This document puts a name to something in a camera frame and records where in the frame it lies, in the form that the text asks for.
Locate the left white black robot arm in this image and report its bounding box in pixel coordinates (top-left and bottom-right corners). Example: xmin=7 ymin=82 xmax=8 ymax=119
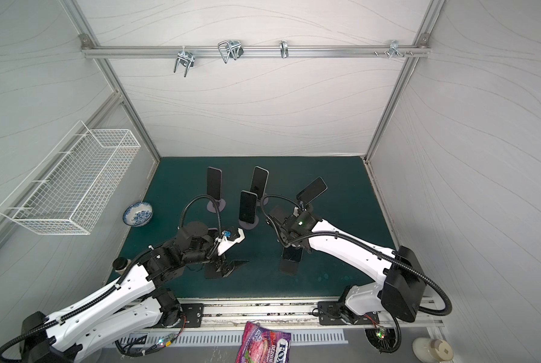
xmin=0 ymin=220 xmax=245 ymax=362

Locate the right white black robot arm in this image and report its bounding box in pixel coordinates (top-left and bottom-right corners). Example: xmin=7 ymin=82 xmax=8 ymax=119
xmin=262 ymin=205 xmax=453 ymax=322

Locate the front left folding stand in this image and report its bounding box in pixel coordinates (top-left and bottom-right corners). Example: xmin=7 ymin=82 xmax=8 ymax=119
xmin=204 ymin=261 xmax=228 ymax=280

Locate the folding stand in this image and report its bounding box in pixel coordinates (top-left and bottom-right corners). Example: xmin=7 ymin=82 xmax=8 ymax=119
xmin=279 ymin=259 xmax=300 ymax=276
xmin=204 ymin=261 xmax=228 ymax=280

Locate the front right folding stand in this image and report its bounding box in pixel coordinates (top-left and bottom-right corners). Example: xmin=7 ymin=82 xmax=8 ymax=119
xmin=279 ymin=259 xmax=300 ymax=276

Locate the middle round stand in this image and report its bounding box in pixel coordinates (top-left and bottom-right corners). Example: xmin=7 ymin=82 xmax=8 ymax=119
xmin=239 ymin=216 xmax=259 ymax=230

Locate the round stand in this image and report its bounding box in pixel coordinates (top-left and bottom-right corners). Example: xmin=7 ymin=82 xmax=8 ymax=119
xmin=239 ymin=216 xmax=259 ymax=230
xmin=206 ymin=199 xmax=226 ymax=213

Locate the back right tilted phone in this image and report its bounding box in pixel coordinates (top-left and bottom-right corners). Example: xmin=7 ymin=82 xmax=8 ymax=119
xmin=296 ymin=177 xmax=328 ymax=207

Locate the back left round stand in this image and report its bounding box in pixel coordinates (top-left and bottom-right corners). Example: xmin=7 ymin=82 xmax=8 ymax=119
xmin=206 ymin=199 xmax=226 ymax=213

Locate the back centre phone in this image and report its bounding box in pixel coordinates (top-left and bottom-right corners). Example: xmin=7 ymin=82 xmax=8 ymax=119
xmin=250 ymin=166 xmax=269 ymax=200

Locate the back left phone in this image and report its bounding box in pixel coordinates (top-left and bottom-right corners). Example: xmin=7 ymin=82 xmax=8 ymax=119
xmin=206 ymin=166 xmax=222 ymax=201

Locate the pink snack bag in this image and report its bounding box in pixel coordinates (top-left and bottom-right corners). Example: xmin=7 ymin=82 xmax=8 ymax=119
xmin=235 ymin=322 xmax=292 ymax=363

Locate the blue white ceramic bowl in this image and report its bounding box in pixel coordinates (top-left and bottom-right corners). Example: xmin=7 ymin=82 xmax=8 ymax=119
xmin=122 ymin=201 xmax=153 ymax=227

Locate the black capped glass bottle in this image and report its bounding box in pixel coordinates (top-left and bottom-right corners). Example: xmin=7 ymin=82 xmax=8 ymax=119
xmin=112 ymin=257 xmax=131 ymax=275

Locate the white vent grille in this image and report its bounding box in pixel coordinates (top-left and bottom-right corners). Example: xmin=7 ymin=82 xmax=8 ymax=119
xmin=120 ymin=329 xmax=349 ymax=347

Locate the centre metal U-bolt clamp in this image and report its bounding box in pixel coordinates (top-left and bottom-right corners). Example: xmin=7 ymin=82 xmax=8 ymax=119
xmin=218 ymin=40 xmax=244 ymax=64

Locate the metal u-bolt clamp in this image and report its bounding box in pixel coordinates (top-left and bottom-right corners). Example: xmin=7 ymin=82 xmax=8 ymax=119
xmin=218 ymin=40 xmax=244 ymax=64
xmin=173 ymin=47 xmax=196 ymax=77

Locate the aluminium cross bar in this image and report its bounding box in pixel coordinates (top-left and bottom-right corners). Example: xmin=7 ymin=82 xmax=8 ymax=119
xmin=81 ymin=43 xmax=432 ymax=59

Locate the left metal U-bolt clamp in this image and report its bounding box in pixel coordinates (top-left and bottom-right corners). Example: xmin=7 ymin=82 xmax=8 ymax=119
xmin=173 ymin=47 xmax=196 ymax=77

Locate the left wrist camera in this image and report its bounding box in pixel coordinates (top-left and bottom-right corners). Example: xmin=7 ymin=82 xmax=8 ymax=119
xmin=216 ymin=228 xmax=246 ymax=257

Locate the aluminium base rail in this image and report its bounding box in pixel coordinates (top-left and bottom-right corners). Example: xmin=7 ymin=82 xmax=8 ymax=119
xmin=70 ymin=296 xmax=444 ymax=334

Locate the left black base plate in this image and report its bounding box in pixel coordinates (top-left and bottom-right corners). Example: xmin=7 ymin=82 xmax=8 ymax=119
xmin=159 ymin=303 xmax=205 ymax=328

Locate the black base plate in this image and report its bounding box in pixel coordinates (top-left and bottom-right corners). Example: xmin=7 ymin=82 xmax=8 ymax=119
xmin=311 ymin=301 xmax=379 ymax=327
xmin=159 ymin=303 xmax=205 ymax=328

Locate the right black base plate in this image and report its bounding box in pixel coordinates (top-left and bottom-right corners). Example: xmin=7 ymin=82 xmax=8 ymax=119
xmin=311 ymin=301 xmax=379 ymax=327

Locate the white wire basket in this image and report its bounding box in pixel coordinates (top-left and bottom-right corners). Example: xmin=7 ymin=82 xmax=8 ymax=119
xmin=0 ymin=121 xmax=140 ymax=235

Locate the small metal bracket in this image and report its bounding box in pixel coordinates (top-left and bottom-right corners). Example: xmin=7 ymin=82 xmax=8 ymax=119
xmin=279 ymin=40 xmax=289 ymax=59

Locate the right metal bolt bracket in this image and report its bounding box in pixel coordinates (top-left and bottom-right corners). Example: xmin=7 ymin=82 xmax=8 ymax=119
xmin=373 ymin=40 xmax=414 ymax=58

